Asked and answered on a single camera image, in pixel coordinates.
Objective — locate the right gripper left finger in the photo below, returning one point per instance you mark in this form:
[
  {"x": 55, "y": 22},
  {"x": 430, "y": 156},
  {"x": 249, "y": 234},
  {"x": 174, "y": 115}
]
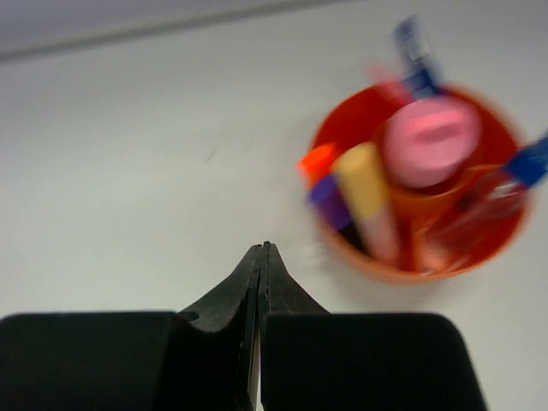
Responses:
[{"x": 223, "y": 332}]

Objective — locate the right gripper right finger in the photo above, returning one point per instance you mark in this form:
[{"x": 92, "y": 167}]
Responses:
[{"x": 279, "y": 294}]

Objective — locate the purple cap highlighter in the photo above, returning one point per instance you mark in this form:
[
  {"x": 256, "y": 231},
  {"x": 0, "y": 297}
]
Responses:
[{"x": 326, "y": 198}]

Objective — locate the orange cap highlighter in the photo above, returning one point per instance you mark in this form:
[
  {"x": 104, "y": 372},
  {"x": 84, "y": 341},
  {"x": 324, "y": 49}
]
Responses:
[{"x": 317, "y": 163}]

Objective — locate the yellow cap translucent highlighter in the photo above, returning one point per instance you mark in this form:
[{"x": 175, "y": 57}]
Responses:
[{"x": 360, "y": 178}]

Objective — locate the blue gel pen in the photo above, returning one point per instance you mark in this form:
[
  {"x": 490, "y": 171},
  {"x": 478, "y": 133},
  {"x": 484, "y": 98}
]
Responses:
[
  {"x": 419, "y": 65},
  {"x": 451, "y": 238}
]

